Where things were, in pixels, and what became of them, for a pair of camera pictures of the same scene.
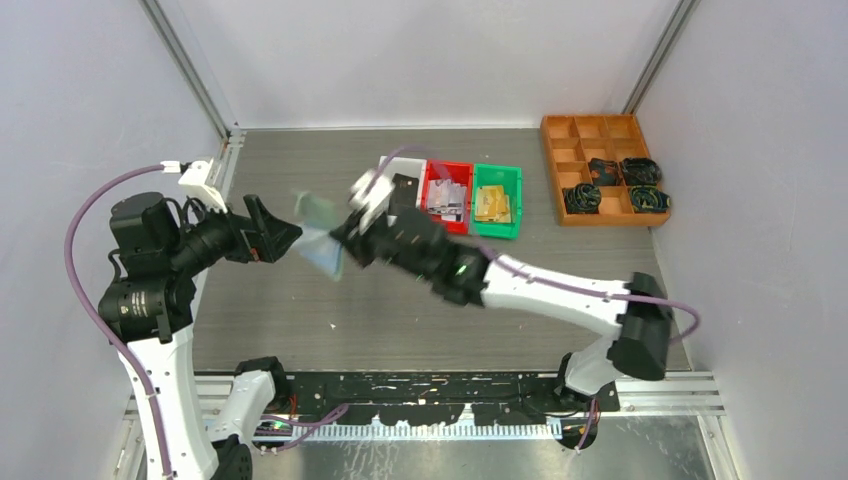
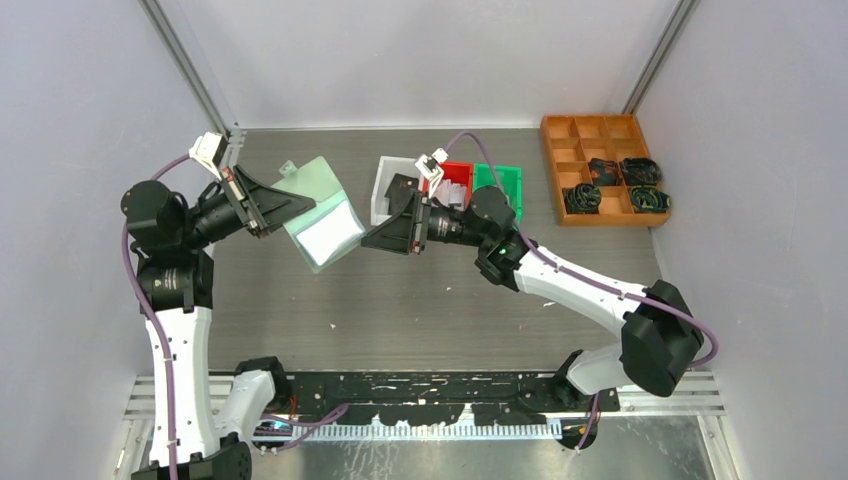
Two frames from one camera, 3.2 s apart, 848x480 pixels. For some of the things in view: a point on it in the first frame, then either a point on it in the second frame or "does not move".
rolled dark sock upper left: x=604 y=172 does not move
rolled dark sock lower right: x=648 y=199 does not move
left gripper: x=275 y=234 -> x=271 y=207
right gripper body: x=379 y=243 -> x=437 y=224
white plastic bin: x=412 y=167 does not move
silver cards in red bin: x=447 y=199 does not move
